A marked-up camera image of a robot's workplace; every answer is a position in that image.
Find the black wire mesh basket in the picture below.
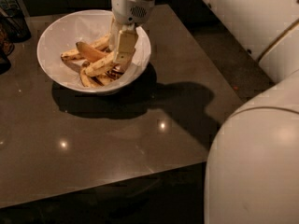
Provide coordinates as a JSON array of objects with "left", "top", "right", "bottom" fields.
[{"left": 0, "top": 8, "right": 31, "bottom": 43}]

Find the bottom left banana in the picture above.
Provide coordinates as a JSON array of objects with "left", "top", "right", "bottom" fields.
[{"left": 79, "top": 67, "right": 99, "bottom": 88}]

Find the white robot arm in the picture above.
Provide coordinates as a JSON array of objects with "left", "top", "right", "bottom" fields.
[{"left": 203, "top": 0, "right": 299, "bottom": 224}]

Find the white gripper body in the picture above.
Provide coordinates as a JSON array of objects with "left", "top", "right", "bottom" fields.
[{"left": 111, "top": 0, "right": 155, "bottom": 25}]

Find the spotted banana at back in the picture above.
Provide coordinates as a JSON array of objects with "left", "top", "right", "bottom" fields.
[{"left": 61, "top": 34, "right": 109, "bottom": 61}]

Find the white bowl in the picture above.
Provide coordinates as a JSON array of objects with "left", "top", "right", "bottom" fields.
[{"left": 36, "top": 10, "right": 151, "bottom": 95}]

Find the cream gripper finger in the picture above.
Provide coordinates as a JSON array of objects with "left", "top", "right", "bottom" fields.
[
  {"left": 113, "top": 24, "right": 138, "bottom": 60},
  {"left": 109, "top": 17, "right": 122, "bottom": 51}
]

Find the spotted yellow front banana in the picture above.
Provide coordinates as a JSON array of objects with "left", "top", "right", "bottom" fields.
[{"left": 84, "top": 49, "right": 136, "bottom": 78}]

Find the orange-brown banana on top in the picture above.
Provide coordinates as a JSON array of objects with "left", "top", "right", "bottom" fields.
[{"left": 76, "top": 42, "right": 107, "bottom": 63}]

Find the dark object at left edge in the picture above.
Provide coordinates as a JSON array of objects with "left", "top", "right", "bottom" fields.
[{"left": 0, "top": 23, "right": 15, "bottom": 75}]

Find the bottom middle banana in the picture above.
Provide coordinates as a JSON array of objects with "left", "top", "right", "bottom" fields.
[{"left": 95, "top": 73, "right": 114, "bottom": 86}]

